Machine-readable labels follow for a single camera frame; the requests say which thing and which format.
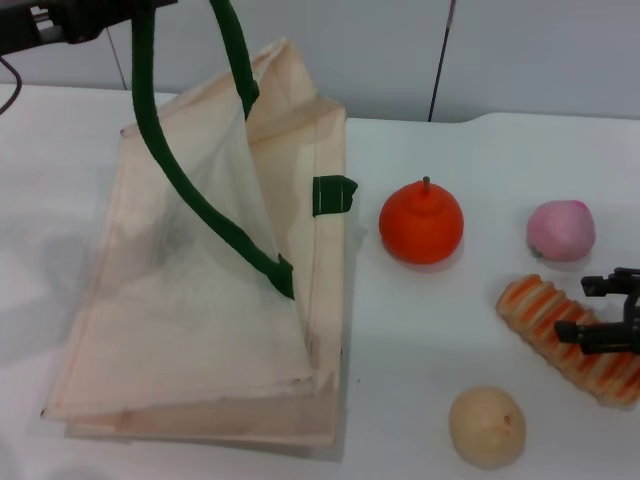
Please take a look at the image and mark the orange toy pear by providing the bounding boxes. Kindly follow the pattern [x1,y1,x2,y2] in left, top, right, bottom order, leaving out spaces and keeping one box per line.
[378,175,465,265]

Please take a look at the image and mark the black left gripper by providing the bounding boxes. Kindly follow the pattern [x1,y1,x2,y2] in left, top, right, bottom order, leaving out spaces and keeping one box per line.
[0,0,180,56]

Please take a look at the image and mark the white handbag with green handles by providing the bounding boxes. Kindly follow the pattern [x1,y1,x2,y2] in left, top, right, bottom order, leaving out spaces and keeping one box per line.
[39,0,360,451]

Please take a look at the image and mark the striped orange bread loaf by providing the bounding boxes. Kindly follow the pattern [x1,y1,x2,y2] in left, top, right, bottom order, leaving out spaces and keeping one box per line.
[494,273,640,410]

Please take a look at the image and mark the thin dark vertical rod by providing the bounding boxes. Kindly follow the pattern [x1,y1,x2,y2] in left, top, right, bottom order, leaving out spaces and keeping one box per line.
[427,0,459,123]
[105,28,129,92]

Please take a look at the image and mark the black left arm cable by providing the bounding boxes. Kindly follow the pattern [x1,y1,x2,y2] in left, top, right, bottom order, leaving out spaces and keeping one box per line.
[0,54,24,116]

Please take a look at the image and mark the beige toy potato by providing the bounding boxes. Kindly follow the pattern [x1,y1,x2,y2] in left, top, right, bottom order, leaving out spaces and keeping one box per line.
[448,384,527,470]

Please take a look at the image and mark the pink toy peach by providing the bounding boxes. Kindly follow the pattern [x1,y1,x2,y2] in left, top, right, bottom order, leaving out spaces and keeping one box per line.
[525,198,596,261]

